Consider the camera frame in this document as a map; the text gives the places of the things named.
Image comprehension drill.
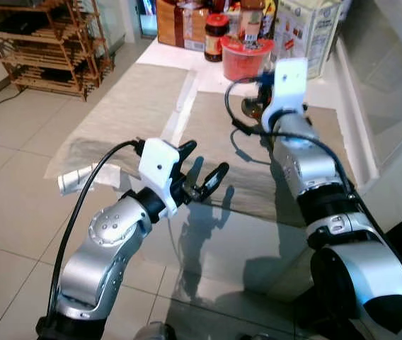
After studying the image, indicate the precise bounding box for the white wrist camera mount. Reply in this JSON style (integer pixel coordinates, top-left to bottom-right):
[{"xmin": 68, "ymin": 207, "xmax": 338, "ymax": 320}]
[
  {"xmin": 261, "ymin": 58, "xmax": 309, "ymax": 132},
  {"xmin": 139, "ymin": 138, "xmax": 182, "ymax": 218}
]

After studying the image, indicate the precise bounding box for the red lidded plastic container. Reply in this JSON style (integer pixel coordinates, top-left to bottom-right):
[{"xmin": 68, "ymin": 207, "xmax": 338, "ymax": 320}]
[{"xmin": 220, "ymin": 34, "xmax": 275, "ymax": 82}]

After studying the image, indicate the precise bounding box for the wooden slatted rack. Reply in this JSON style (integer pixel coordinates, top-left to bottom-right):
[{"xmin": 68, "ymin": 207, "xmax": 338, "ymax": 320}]
[{"xmin": 0, "ymin": 0, "xmax": 113, "ymax": 100}]

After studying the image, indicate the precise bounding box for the dark sauce jar red lid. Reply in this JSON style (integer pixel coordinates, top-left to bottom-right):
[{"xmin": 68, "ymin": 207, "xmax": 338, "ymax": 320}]
[{"xmin": 203, "ymin": 14, "xmax": 230, "ymax": 62}]

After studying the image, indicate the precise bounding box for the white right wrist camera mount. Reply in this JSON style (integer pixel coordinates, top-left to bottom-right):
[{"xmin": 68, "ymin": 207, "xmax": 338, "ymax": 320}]
[{"xmin": 261, "ymin": 58, "xmax": 309, "ymax": 132}]

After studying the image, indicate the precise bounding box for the white crumpled napkin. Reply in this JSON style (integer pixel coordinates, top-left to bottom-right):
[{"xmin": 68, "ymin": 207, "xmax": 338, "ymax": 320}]
[{"xmin": 57, "ymin": 164, "xmax": 120, "ymax": 196}]

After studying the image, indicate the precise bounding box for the white and green carton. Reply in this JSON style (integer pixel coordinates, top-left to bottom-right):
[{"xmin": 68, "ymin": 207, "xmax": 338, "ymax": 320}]
[{"xmin": 272, "ymin": 0, "xmax": 345, "ymax": 80}]

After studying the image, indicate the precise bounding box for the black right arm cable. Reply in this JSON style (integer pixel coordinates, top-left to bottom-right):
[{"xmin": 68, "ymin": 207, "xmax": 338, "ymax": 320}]
[{"xmin": 226, "ymin": 71, "xmax": 402, "ymax": 305}]

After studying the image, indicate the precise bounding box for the brown sauce bottle with label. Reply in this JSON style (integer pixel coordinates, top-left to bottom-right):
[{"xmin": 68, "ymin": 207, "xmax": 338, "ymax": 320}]
[{"xmin": 240, "ymin": 0, "xmax": 267, "ymax": 47}]

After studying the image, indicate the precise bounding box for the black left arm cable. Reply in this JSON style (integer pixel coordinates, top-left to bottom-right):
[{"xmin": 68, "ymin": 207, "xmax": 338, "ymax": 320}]
[{"xmin": 45, "ymin": 140, "xmax": 142, "ymax": 334}]

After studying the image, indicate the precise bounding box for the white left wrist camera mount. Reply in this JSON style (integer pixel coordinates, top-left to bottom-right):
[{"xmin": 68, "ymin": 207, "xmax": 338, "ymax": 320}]
[{"xmin": 139, "ymin": 138, "xmax": 182, "ymax": 218}]

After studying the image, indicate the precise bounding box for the beige woven placemat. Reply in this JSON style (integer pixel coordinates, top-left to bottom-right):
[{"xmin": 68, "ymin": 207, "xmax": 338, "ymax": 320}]
[
  {"xmin": 45, "ymin": 62, "xmax": 195, "ymax": 186},
  {"xmin": 151, "ymin": 91, "xmax": 361, "ymax": 227}
]

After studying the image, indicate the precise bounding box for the brown cardboard food box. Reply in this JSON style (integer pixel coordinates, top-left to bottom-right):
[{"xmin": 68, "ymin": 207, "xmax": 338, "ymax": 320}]
[{"xmin": 156, "ymin": 0, "xmax": 209, "ymax": 52}]

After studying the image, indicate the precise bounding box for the grey robot left foot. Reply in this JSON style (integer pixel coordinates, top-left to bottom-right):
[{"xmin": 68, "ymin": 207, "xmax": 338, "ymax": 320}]
[{"xmin": 134, "ymin": 322, "xmax": 178, "ymax": 340}]

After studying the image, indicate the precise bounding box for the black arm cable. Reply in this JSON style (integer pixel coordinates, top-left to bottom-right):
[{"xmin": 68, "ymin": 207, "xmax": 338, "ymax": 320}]
[
  {"xmin": 226, "ymin": 71, "xmax": 402, "ymax": 305},
  {"xmin": 45, "ymin": 140, "xmax": 142, "ymax": 334}
]

